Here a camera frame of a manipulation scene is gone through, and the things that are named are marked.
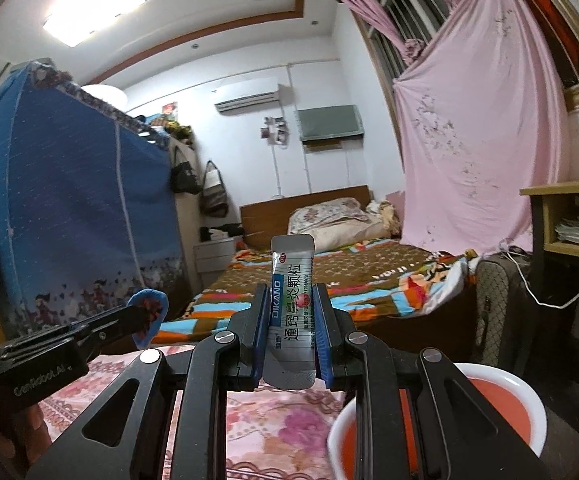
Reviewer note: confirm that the small floral cushion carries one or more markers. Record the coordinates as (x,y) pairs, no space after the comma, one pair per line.
(384,215)

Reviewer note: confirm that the silver sachet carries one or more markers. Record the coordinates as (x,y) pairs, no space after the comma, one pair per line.
(292,310)

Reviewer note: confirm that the blue fabric cap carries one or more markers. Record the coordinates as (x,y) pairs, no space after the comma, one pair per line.
(157,317)

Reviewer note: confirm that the colourful patterned blanket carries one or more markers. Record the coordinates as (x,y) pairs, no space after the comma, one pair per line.
(369,280)

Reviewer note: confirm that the wooden bed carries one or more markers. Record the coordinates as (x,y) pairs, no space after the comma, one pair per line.
(269,215)

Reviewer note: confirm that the striped suitcase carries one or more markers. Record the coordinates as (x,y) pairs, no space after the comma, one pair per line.
(502,310)

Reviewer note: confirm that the pink floral mat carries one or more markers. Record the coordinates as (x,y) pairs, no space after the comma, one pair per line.
(279,430)

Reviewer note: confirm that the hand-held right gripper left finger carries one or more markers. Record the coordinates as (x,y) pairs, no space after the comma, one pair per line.
(260,330)

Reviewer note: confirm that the clutter on cabinet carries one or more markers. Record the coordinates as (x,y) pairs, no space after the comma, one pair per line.
(174,127)

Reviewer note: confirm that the wooden desk shelf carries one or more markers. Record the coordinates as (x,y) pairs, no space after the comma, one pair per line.
(564,190)

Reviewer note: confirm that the floral pillows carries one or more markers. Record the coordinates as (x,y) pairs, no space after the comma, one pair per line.
(349,237)

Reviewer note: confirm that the red plastic basin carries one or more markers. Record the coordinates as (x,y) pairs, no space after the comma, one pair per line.
(499,400)

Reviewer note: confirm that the beige cabinet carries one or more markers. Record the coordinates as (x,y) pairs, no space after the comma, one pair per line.
(187,230)

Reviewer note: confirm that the covered wall television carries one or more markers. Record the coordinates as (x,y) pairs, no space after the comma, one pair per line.
(329,122)

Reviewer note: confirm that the black handbag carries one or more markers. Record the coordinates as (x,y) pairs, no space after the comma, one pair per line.
(185,175)

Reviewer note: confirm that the pink sheet curtain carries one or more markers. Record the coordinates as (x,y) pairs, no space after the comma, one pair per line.
(479,135)

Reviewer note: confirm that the white nightstand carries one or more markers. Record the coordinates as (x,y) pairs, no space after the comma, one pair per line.
(214,257)

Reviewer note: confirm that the wall photos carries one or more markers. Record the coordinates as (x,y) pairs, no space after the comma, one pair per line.
(275,132)

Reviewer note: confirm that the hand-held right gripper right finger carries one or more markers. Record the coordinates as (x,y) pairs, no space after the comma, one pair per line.
(323,335)

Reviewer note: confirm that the white air conditioner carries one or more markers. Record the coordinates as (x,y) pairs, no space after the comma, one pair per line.
(247,102)

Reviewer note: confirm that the grey handbag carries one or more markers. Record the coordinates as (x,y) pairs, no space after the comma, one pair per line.
(214,195)

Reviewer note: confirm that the blue fabric wardrobe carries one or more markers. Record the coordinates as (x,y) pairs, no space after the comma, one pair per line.
(79,210)

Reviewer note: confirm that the floral pillow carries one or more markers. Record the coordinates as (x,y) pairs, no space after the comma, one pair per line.
(324,212)

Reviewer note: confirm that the person's left hand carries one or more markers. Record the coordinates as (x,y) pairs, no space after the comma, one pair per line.
(34,427)

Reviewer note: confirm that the ceiling light panel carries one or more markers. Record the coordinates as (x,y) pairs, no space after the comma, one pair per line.
(94,5)

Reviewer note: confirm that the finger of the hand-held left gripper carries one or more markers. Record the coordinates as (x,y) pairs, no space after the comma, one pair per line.
(111,327)

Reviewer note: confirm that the white round lampshade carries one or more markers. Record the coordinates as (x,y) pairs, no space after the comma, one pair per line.
(106,96)

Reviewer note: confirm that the dark items on nightstand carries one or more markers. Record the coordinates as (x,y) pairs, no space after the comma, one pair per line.
(222,231)

